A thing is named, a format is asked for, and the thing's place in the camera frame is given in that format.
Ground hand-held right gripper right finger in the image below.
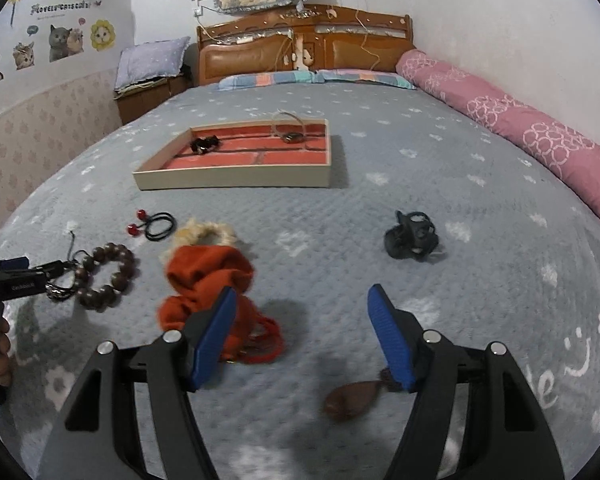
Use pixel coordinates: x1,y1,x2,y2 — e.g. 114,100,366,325
367,283,566,480

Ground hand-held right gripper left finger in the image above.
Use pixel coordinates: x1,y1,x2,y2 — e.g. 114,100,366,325
40,285,238,480

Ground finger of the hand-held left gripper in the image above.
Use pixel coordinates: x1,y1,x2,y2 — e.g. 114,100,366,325
0,256,80,281

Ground dark braided cord bracelet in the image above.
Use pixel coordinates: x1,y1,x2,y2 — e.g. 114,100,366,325
45,230,81,302

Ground red string bracelet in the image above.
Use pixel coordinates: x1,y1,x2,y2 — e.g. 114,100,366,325
230,312,285,365

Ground orange scrunchie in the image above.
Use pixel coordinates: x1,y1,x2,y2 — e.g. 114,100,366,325
159,245,256,361

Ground amber brown oval pendant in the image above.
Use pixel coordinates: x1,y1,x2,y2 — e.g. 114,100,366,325
322,381,381,423

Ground black scrunchie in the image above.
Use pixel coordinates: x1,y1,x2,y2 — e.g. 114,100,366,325
384,211,440,261

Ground cream fluffy scrunchie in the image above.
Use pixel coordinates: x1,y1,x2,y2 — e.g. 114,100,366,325
161,217,236,261

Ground brown wooden bead bracelet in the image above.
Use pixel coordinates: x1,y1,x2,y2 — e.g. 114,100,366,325
75,242,136,311

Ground black hair tie red beads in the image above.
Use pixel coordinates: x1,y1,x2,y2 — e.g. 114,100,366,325
125,208,177,241

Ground beige jewelry tray red lining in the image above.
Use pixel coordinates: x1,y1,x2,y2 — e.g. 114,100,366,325
132,118,333,191

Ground person's left hand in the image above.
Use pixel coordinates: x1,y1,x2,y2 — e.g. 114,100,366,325
0,317,13,388

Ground grey patterned blanket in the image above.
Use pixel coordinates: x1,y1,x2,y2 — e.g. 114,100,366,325
0,80,600,480

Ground wooden bedside cabinet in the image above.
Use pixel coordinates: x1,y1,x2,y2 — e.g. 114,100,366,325
114,72,191,126

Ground purple dotted pillow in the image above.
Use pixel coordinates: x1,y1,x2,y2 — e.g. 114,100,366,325
115,36,191,92

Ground pink patterned bolster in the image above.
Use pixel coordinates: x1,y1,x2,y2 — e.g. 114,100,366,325
395,49,600,236

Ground plaid pillow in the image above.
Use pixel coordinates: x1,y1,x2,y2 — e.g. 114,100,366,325
315,67,417,90
217,72,326,91

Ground wooden bed headboard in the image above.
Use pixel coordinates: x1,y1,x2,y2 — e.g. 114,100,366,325
196,4,415,86

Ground tabby cat wall sticker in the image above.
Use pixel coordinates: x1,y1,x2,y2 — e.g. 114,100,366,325
12,41,36,70

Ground thin cord necklace with pendant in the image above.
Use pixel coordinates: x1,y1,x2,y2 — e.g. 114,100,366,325
271,110,308,144

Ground grey cat wall sticker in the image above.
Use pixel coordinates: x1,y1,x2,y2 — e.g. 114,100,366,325
47,24,84,62

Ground flower cat wall sticker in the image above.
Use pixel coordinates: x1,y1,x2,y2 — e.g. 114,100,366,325
89,19,117,52

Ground lettering wall sticker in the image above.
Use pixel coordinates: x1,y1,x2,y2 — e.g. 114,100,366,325
30,1,103,20

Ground orange cable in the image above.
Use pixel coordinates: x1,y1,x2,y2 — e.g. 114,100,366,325
354,0,382,72

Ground white charging cable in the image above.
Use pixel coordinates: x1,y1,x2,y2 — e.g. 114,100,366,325
194,4,231,36

